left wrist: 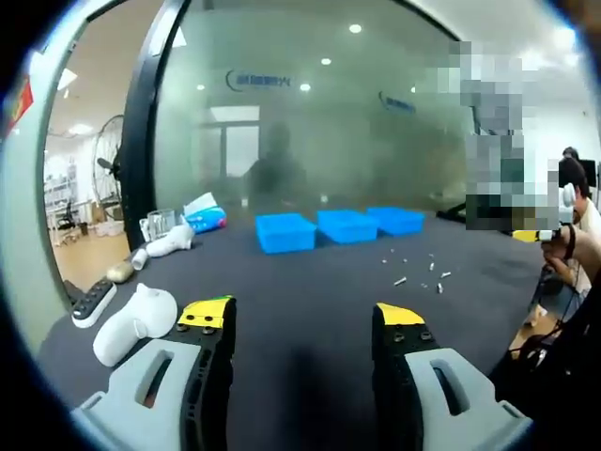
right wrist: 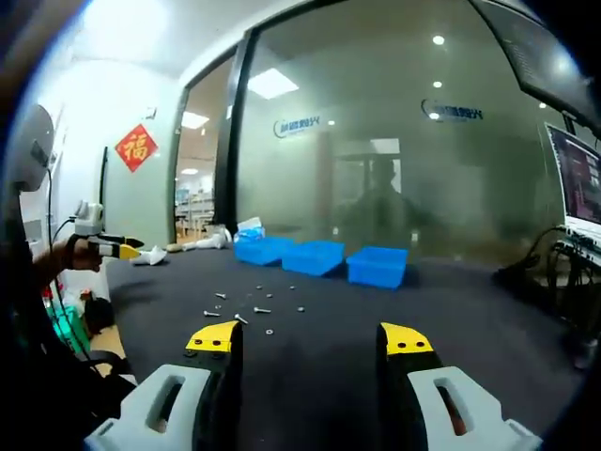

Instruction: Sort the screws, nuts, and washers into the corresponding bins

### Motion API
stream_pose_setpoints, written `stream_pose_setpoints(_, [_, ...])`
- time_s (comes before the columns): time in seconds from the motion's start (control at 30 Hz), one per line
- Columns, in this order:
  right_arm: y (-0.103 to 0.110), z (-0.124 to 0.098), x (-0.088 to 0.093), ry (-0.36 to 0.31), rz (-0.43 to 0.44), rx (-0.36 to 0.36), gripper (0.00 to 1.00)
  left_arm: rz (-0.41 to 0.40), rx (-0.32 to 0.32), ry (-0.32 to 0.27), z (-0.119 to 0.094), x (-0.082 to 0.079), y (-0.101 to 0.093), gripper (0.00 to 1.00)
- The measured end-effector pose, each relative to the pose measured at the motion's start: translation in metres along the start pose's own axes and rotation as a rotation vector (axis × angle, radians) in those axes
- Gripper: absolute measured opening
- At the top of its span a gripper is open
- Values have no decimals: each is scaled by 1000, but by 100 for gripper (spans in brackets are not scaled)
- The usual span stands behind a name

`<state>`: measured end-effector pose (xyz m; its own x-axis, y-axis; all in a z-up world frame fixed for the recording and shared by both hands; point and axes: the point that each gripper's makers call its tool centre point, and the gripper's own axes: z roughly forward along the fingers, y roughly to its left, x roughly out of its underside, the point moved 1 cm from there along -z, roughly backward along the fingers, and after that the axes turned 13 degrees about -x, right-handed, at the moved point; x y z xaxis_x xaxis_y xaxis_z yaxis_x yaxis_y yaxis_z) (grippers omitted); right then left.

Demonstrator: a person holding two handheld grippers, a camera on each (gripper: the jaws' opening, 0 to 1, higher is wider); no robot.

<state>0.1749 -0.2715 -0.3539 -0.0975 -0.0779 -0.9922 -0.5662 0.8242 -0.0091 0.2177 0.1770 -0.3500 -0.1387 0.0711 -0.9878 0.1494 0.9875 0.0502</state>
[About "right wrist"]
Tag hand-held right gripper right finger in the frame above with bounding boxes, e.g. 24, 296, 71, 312
375, 321, 544, 451

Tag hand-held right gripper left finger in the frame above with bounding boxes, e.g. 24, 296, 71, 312
84, 320, 244, 451

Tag blue plastic bin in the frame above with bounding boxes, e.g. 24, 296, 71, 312
281, 241, 347, 277
346, 245, 408, 288
233, 236, 295, 267

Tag screws nuts and washers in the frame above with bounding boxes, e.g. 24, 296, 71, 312
202, 281, 306, 337

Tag person's left hand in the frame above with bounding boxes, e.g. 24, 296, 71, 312
64, 236, 102, 272

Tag black office chair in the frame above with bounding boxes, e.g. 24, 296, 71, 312
86, 350, 135, 377

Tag black pouch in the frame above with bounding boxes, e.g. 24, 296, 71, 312
84, 290, 116, 335

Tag white cloth roll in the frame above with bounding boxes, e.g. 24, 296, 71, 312
182, 225, 231, 251

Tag white worn device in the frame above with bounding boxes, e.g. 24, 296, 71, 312
8, 103, 54, 193

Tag green plastic basket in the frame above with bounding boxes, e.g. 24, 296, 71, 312
49, 300, 90, 351

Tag person's black clothed torso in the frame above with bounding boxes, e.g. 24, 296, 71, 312
0, 187, 137, 451

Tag blue tissue pack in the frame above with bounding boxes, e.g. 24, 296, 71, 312
234, 216, 267, 243

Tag open laptop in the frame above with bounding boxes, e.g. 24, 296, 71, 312
544, 121, 601, 264

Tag black monitor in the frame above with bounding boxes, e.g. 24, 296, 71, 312
469, 0, 597, 128

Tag black door handle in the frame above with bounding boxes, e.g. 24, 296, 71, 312
100, 146, 110, 222

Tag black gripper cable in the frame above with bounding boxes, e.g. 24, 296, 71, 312
45, 166, 79, 292

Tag red paper wall decoration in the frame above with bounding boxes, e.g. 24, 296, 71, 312
115, 123, 160, 174

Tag black cable bundle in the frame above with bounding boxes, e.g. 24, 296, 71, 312
492, 225, 601, 330

